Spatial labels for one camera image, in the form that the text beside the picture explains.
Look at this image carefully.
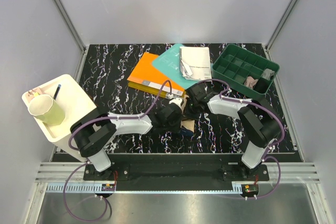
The pink sticky note pad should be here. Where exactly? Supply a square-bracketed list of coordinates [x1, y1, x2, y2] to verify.
[25, 87, 44, 103]

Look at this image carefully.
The green paper cup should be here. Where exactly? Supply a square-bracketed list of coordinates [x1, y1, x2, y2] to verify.
[28, 94, 65, 126]

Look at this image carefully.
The beige underwear navy trim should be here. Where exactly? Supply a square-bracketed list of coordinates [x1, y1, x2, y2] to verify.
[180, 94, 195, 137]

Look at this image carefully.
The cream plastic bin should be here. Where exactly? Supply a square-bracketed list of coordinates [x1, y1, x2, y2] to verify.
[22, 74, 96, 162]

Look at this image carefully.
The green compartment tray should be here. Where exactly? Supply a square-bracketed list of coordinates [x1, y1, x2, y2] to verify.
[212, 44, 280, 100]

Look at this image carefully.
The teal plastic board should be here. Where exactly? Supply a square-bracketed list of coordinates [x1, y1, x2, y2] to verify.
[152, 44, 199, 89]

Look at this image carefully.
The yellow binder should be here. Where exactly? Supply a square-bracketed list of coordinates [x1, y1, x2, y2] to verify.
[128, 81, 185, 100]

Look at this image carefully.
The blue black pen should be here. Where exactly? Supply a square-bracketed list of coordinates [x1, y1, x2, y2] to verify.
[53, 84, 61, 100]

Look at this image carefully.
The grey underwear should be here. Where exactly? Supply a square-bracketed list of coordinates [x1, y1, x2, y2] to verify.
[261, 68, 275, 80]

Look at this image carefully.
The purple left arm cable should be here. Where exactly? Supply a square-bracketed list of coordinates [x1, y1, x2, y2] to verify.
[64, 79, 174, 221]

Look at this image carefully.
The pink rolled underwear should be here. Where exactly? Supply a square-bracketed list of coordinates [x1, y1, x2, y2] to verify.
[244, 76, 258, 89]

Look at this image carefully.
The white Canon safety booklet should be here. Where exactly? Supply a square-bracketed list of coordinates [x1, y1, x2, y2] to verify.
[179, 46, 212, 81]

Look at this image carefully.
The orange folder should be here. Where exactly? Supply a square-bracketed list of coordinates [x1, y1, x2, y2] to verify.
[127, 52, 184, 91]

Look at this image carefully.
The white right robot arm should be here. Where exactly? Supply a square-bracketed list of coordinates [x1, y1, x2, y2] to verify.
[184, 83, 285, 180]

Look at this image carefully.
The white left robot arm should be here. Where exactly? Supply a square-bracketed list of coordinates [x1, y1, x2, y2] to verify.
[69, 99, 183, 180]

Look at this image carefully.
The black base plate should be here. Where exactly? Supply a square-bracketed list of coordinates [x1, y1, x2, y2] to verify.
[83, 154, 270, 193]

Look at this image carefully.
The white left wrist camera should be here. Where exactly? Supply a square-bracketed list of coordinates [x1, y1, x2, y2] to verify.
[167, 93, 185, 112]

